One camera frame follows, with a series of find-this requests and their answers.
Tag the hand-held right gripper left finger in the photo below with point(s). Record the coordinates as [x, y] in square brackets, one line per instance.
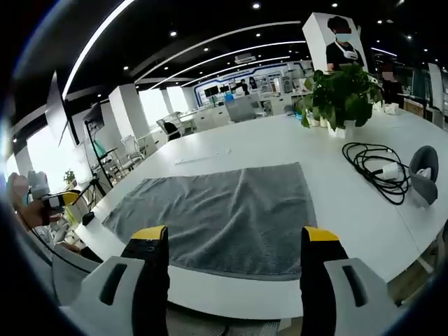
[115, 301]

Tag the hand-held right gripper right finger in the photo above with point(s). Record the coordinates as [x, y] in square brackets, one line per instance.
[350, 304]

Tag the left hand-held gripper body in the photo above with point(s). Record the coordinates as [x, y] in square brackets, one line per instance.
[38, 182]

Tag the grey towel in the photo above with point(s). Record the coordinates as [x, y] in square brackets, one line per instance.
[217, 213]

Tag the person's left hand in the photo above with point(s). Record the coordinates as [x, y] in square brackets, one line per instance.
[35, 213]

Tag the small green plant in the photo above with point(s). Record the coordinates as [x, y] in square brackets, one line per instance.
[70, 176]

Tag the small black object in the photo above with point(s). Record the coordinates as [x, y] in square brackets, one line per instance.
[88, 218]

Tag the white mesh office chair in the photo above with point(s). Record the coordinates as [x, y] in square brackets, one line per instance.
[132, 148]

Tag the black monitor on stand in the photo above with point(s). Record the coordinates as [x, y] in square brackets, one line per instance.
[94, 117]

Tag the office chair with black coat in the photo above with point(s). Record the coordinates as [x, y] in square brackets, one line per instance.
[169, 129]

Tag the white power plug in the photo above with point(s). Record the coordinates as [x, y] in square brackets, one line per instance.
[389, 171]

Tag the grey headset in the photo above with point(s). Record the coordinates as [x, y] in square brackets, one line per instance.
[425, 185]

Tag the white table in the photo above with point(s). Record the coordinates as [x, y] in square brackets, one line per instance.
[273, 143]

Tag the small white box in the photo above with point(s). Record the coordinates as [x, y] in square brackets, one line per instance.
[391, 108]

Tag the wooden box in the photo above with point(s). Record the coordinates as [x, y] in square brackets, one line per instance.
[414, 106]

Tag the green potted plant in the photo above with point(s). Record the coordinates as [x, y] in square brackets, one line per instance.
[344, 94]

